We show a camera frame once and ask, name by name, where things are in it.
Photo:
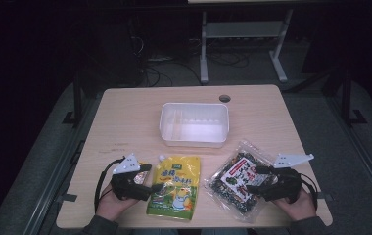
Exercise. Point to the metal floor rail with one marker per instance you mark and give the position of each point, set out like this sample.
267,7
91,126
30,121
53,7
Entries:
363,160
55,176

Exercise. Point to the person's right hand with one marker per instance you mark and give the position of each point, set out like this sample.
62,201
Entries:
300,209

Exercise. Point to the white metal desk frame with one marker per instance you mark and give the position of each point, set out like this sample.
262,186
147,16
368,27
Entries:
242,29

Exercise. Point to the person's left hand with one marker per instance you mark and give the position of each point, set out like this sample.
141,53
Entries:
110,207

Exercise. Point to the white plastic container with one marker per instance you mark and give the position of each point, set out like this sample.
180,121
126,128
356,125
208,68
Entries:
194,129

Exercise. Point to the clear seaweed snack packet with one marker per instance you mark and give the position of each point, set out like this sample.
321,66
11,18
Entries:
231,182

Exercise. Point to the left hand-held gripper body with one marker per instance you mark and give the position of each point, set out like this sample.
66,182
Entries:
127,164

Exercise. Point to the small gold foil packet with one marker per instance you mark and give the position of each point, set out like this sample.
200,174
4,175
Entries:
141,178

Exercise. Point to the grey tape strip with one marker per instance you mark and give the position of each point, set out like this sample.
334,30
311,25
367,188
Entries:
68,197
325,196

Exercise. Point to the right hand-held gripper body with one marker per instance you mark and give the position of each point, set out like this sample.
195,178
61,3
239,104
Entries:
287,187

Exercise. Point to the black metal stand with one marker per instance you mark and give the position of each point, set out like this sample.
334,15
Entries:
77,101
347,98

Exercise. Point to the yellow spouted pouch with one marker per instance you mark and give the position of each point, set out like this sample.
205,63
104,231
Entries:
176,189

